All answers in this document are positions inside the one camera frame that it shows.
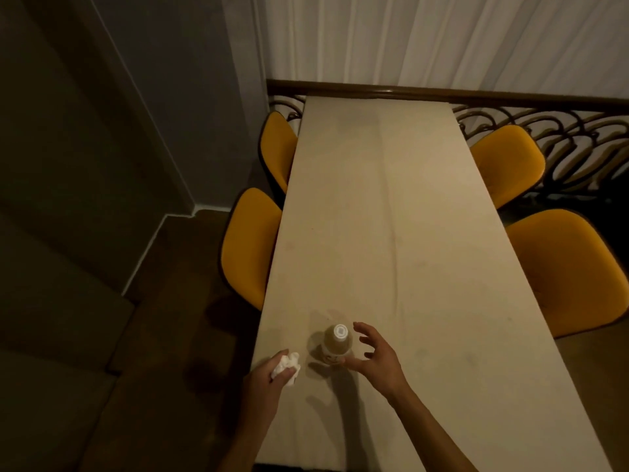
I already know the person's left hand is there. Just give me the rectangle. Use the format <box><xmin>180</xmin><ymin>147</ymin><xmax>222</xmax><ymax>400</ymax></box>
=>
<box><xmin>243</xmin><ymin>350</ymin><xmax>301</xmax><ymax>427</ymax></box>

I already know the person's right hand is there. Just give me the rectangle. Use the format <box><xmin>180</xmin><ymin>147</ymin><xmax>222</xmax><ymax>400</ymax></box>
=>
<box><xmin>344</xmin><ymin>322</ymin><xmax>412</xmax><ymax>402</ymax></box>

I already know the white tissue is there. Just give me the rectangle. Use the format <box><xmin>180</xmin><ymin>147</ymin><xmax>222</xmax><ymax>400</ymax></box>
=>
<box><xmin>270</xmin><ymin>352</ymin><xmax>301</xmax><ymax>388</ymax></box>

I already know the person's left forearm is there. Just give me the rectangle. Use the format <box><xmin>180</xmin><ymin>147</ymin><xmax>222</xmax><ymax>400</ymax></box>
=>
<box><xmin>215</xmin><ymin>419</ymin><xmax>278</xmax><ymax>472</ymax></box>

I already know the person's right forearm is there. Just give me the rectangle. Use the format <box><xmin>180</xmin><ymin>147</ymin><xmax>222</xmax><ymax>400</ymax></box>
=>
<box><xmin>388</xmin><ymin>386</ymin><xmax>480</xmax><ymax>472</ymax></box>

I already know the white-capped clear plastic bottle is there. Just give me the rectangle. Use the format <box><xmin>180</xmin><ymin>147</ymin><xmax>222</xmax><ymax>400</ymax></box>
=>
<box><xmin>321</xmin><ymin>323</ymin><xmax>354</xmax><ymax>367</ymax></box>

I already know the yellow chair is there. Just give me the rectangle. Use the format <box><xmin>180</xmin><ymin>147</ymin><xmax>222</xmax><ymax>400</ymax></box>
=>
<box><xmin>259</xmin><ymin>111</ymin><xmax>299</xmax><ymax>195</ymax></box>
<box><xmin>219</xmin><ymin>187</ymin><xmax>284</xmax><ymax>312</ymax></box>
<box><xmin>505</xmin><ymin>208</ymin><xmax>629</xmax><ymax>339</ymax></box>
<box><xmin>469</xmin><ymin>124</ymin><xmax>547</xmax><ymax>211</ymax></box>

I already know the wooden railing with iron scrollwork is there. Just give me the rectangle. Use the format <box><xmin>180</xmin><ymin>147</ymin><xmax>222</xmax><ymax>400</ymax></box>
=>
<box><xmin>266</xmin><ymin>79</ymin><xmax>629</xmax><ymax>203</ymax></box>

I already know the white curtain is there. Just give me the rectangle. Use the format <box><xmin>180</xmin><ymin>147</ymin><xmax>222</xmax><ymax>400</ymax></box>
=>
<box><xmin>220</xmin><ymin>0</ymin><xmax>629</xmax><ymax>102</ymax></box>

